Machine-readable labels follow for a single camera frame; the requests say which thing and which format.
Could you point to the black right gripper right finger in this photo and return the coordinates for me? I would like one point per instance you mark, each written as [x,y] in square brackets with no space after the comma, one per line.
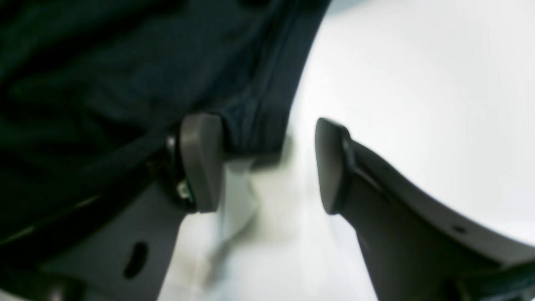
[414,247]

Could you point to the black t-shirt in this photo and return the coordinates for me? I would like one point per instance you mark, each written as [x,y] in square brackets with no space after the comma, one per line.
[90,88]

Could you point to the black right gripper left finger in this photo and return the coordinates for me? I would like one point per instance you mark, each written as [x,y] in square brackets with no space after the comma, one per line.
[118,244]

